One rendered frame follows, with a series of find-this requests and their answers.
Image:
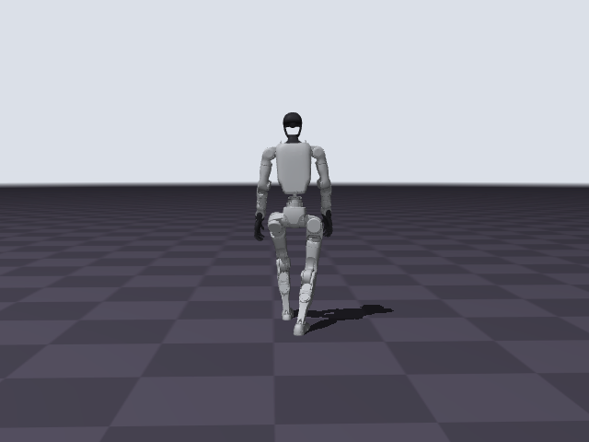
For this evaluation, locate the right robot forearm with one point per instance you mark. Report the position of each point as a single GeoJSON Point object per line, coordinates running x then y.
{"type": "Point", "coordinates": [325, 200]}

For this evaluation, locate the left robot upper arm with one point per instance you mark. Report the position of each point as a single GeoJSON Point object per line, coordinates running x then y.
{"type": "Point", "coordinates": [265, 168]}

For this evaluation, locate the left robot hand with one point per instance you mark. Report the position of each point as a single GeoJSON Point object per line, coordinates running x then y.
{"type": "Point", "coordinates": [258, 225]}

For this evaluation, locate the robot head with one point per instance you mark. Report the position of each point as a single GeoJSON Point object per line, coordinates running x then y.
{"type": "Point", "coordinates": [292, 119]}

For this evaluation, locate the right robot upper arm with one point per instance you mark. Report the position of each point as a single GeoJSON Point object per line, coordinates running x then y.
{"type": "Point", "coordinates": [323, 171]}

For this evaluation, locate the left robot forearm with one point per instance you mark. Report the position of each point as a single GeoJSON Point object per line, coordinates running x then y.
{"type": "Point", "coordinates": [261, 201]}

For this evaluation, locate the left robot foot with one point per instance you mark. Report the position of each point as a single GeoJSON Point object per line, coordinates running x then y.
{"type": "Point", "coordinates": [287, 316]}

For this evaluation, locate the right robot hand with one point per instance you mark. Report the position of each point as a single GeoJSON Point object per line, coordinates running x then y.
{"type": "Point", "coordinates": [327, 224]}

